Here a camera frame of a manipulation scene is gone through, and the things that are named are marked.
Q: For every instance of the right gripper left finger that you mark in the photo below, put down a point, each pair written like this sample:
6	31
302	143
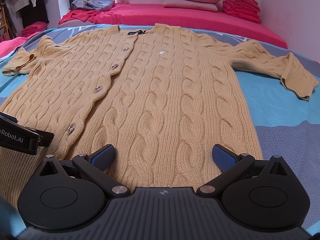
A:
93	167

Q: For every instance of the red towels pile on floor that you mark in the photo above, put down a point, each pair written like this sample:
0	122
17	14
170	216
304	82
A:
34	28

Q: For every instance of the tan cable-knit cardigan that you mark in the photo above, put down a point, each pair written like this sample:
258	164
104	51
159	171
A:
162	98

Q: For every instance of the wooden shelf unit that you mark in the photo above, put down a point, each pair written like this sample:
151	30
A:
4	26

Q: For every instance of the red sheeted mattress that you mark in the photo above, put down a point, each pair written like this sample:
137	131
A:
150	14

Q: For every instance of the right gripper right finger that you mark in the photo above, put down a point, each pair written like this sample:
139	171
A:
233	167

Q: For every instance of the blue grey crumpled cloth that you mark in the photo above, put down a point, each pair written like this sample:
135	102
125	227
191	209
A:
99	5

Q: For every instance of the lower pink folded blanket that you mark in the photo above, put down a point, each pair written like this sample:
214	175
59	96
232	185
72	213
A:
186	4

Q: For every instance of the blue grey patterned bedsheet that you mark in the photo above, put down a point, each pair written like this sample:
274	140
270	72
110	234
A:
284	123

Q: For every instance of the red folded blanket stack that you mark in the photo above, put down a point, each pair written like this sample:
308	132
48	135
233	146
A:
244	9

